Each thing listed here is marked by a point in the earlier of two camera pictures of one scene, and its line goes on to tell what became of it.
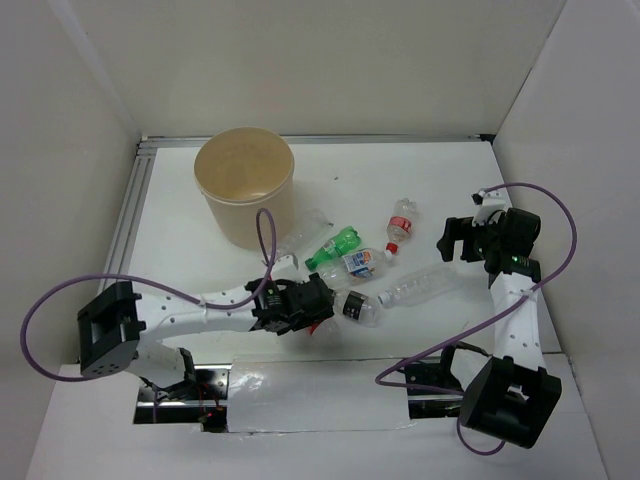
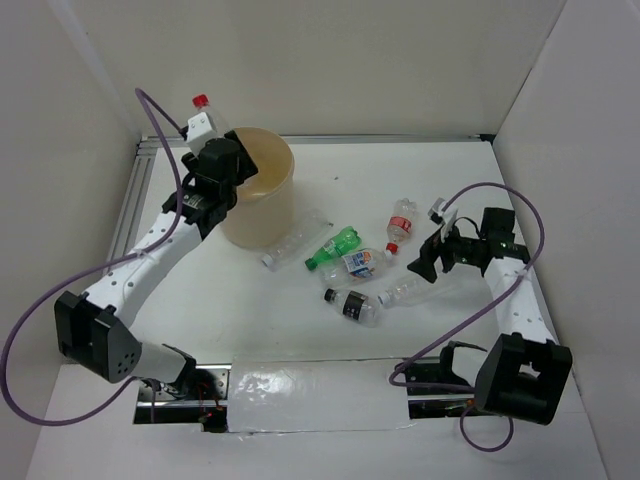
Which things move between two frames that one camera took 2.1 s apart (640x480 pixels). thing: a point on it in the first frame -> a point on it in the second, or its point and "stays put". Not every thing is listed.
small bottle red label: (400, 223) stays put
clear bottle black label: (357, 307) stays put
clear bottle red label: (311, 328) -> (201, 101)
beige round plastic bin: (244, 169) stays put
